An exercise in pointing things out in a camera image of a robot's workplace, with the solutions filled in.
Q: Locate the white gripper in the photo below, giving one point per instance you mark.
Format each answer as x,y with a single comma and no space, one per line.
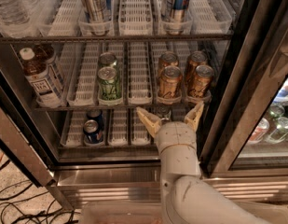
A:
175,134

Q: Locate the orange can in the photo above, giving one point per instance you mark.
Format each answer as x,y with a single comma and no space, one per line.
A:
169,82
166,59
200,82
194,59

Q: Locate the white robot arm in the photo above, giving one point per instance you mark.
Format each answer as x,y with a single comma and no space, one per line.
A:
185,198

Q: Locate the silver can back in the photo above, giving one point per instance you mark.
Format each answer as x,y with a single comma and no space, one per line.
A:
164,113

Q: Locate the green can front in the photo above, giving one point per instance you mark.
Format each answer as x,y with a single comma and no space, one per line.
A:
109,83

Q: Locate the blue can back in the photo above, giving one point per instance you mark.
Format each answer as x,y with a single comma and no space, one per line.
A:
96,115

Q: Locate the blue can front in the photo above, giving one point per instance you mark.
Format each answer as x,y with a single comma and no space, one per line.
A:
92,131

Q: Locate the red white can right compartment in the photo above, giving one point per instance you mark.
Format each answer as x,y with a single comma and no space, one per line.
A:
259,131

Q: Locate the silver can right compartment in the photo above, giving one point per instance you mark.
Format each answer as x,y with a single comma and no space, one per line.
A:
280,131

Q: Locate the tall silver can left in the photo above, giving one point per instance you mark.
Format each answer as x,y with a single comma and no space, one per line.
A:
97,10

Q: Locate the open fridge door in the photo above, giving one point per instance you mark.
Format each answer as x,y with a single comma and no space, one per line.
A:
27,136

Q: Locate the clear plastic bin left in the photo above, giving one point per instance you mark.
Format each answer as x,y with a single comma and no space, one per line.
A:
119,212

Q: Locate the tea bottle back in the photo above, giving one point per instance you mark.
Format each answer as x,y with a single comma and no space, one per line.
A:
47,54

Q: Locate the tea bottle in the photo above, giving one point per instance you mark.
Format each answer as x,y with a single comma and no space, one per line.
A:
41,78
47,54

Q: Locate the tea bottle front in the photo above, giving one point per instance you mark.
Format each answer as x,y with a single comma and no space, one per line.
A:
41,78

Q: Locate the clear water bottle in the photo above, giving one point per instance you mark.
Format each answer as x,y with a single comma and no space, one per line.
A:
13,12

